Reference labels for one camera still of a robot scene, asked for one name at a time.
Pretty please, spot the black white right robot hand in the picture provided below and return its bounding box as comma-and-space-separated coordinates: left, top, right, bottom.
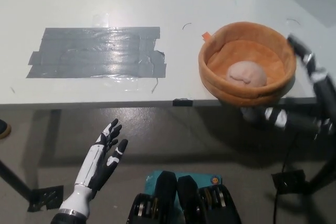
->
240, 34, 336, 142

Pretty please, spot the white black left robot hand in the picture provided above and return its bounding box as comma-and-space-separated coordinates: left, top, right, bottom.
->
59, 119, 129, 216

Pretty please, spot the pink plush dumpling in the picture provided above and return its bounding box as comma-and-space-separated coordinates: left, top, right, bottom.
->
226, 61, 267, 87

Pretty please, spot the orange plush bowl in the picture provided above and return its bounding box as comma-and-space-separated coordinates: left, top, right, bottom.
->
198, 21, 297, 108

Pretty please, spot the black teal robot torso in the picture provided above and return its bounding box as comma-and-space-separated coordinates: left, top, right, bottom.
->
127, 170, 242, 224

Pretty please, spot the black table leg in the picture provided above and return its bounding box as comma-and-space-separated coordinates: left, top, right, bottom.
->
0, 153, 35, 204
306, 153, 336, 185

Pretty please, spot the brown black shoe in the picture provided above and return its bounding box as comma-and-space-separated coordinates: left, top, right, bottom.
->
0, 119, 12, 140

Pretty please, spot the black tape on table edge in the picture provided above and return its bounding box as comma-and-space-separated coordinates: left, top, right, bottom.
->
172, 98, 194, 107

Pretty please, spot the thin black cable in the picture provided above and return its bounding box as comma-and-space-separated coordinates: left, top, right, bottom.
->
272, 131, 300, 224

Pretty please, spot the grey duct tape patch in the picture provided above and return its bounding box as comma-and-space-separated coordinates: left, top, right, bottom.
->
25, 26, 167, 79

